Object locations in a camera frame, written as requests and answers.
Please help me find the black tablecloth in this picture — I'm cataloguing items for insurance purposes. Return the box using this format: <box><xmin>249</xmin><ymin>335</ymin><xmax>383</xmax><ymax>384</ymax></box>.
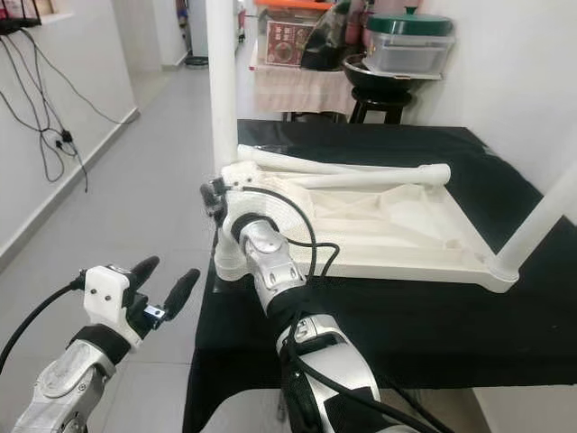
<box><xmin>182</xmin><ymin>119</ymin><xmax>577</xmax><ymax>433</ymax></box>

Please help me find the black wall cable with plug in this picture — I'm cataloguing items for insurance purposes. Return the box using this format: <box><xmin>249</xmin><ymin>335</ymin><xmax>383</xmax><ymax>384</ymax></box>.
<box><xmin>0</xmin><ymin>36</ymin><xmax>91</xmax><ymax>190</ymax></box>

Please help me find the beige table cover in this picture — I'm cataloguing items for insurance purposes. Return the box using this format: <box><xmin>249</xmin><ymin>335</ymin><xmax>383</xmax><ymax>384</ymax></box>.
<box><xmin>252</xmin><ymin>65</ymin><xmax>353</xmax><ymax>116</ymax></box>

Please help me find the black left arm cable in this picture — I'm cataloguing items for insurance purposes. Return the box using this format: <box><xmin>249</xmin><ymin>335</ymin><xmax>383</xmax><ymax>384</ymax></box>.
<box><xmin>0</xmin><ymin>275</ymin><xmax>89</xmax><ymax>371</ymax></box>

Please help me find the cream plastic table top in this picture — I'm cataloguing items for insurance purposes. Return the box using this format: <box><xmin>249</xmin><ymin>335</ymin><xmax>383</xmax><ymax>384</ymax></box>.
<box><xmin>215</xmin><ymin>149</ymin><xmax>519</xmax><ymax>294</ymax></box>

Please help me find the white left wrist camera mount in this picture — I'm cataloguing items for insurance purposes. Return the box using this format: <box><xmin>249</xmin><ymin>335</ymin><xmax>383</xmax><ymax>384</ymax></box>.
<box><xmin>84</xmin><ymin>264</ymin><xmax>145</xmax><ymax>348</ymax></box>

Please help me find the black round stool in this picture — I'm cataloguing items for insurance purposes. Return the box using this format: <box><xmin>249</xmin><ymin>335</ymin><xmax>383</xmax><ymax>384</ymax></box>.
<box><xmin>347</xmin><ymin>86</ymin><xmax>411</xmax><ymax>124</ymax></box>

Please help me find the white plastic table leg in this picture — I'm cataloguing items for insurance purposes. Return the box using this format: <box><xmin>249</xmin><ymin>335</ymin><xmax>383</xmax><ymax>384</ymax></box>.
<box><xmin>487</xmin><ymin>162</ymin><xmax>577</xmax><ymax>276</ymax></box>
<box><xmin>239</xmin><ymin>147</ymin><xmax>353</xmax><ymax>174</ymax></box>
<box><xmin>204</xmin><ymin>0</ymin><xmax>252</xmax><ymax>282</ymax></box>
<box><xmin>293</xmin><ymin>162</ymin><xmax>452</xmax><ymax>190</ymax></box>

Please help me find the clear storage box green lid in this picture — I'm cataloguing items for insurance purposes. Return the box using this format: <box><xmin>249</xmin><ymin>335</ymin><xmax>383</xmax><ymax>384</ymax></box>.
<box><xmin>365</xmin><ymin>7</ymin><xmax>456</xmax><ymax>78</ymax></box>

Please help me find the black bag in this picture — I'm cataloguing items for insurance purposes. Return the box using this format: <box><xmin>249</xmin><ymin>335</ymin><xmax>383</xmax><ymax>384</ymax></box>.
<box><xmin>302</xmin><ymin>0</ymin><xmax>371</xmax><ymax>73</ymax></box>

